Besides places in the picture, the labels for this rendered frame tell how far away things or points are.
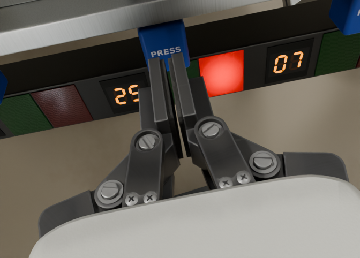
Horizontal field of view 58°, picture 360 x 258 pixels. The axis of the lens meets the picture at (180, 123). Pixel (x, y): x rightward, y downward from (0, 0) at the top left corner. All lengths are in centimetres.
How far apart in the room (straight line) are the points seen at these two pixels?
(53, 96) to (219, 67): 11
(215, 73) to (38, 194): 84
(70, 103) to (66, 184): 75
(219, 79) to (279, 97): 70
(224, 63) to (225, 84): 2
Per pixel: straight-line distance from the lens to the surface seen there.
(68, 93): 23
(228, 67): 22
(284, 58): 23
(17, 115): 25
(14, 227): 108
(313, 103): 95
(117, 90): 22
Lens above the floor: 88
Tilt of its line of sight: 83 degrees down
